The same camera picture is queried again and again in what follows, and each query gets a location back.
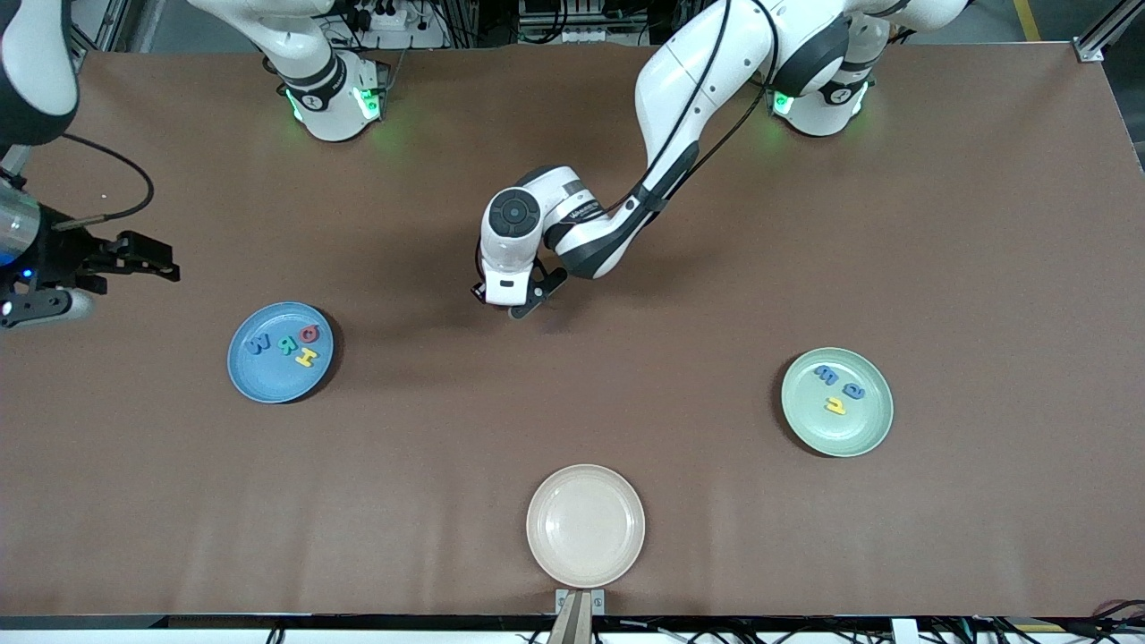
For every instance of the grey metal camera mount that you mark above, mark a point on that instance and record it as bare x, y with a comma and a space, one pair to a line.
580, 622

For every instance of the blue plate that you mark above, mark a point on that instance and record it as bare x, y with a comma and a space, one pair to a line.
268, 380

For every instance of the white power strip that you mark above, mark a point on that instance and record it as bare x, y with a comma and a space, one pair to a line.
389, 16

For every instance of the brown table cover sheet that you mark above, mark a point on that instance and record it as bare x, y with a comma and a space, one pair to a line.
179, 501

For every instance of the yellow lowercase letter r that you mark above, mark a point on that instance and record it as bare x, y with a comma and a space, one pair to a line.
836, 408

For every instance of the blue lowercase letter m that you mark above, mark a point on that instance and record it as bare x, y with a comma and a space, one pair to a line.
827, 375

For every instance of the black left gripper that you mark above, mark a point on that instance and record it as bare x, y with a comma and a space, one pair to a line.
476, 287

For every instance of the blue lowercase letter a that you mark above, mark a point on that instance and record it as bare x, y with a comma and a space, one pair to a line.
854, 397

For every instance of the teal green letter R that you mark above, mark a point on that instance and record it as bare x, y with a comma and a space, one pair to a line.
286, 345

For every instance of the yellow letter H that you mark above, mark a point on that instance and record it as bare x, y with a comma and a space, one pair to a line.
307, 358

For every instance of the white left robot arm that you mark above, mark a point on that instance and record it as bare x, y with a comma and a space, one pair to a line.
514, 213

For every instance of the blue uppercase letter W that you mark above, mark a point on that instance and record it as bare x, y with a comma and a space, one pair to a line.
261, 345

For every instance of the black electronics rack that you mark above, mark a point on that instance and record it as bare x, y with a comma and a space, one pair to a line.
581, 22

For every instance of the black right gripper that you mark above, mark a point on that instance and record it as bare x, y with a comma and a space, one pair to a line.
64, 258

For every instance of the green plate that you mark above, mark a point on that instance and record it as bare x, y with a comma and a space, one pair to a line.
859, 429

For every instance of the red letter Q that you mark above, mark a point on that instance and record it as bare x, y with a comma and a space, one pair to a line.
310, 326

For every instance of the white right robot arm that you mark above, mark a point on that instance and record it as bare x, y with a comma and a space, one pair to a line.
326, 107

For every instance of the beige plate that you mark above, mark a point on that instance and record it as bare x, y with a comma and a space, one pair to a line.
586, 526

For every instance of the aluminium frame post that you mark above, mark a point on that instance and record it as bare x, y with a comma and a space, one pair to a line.
1096, 45

